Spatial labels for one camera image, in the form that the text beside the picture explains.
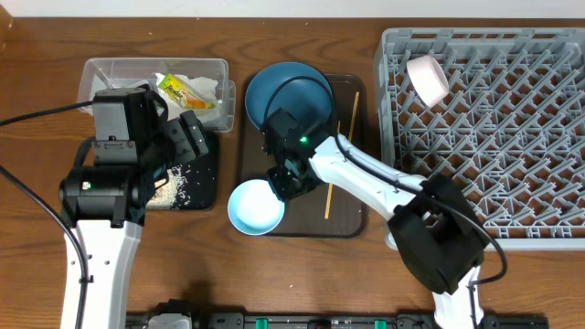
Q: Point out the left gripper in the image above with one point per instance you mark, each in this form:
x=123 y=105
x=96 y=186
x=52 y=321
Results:
x=184 y=138

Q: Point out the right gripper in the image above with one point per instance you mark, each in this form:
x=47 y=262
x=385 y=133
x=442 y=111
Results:
x=282 y=191

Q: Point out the light blue bowl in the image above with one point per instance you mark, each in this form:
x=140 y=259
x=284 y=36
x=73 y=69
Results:
x=254 y=209

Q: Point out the yellow green snack wrapper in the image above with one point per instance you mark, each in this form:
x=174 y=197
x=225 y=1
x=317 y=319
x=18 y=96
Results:
x=184 y=95

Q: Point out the white napkin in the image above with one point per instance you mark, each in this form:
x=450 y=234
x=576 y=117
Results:
x=205 y=86

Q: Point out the pink bowl with rice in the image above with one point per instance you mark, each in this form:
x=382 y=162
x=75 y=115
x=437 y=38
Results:
x=428 y=79

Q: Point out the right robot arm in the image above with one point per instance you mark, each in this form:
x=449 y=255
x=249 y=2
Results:
x=430 y=223

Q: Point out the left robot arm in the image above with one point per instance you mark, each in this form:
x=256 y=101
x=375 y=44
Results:
x=105 y=194

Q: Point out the black waste tray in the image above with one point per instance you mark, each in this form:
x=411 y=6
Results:
x=208 y=166

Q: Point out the clear plastic waste bin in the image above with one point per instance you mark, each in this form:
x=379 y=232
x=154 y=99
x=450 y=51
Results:
x=112 y=73

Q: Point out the grey dishwasher rack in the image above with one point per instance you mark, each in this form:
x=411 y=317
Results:
x=510 y=133

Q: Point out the left wooden chopstick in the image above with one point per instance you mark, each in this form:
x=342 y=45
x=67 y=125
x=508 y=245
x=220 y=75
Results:
x=330 y=189

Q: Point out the wooden chopstick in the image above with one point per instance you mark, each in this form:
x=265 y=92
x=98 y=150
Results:
x=330 y=189
x=353 y=117

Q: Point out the brown serving tray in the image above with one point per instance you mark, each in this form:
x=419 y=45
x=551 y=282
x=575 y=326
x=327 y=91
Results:
x=304 y=215

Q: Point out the spilled rice grains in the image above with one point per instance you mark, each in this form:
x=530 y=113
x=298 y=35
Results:
x=178 y=190

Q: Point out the dark blue plate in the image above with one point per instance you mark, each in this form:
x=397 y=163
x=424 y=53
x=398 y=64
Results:
x=300 y=89

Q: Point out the right wooden chopstick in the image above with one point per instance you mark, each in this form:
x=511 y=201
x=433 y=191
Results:
x=353 y=117

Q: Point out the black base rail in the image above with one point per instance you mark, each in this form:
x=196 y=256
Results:
x=243 y=321

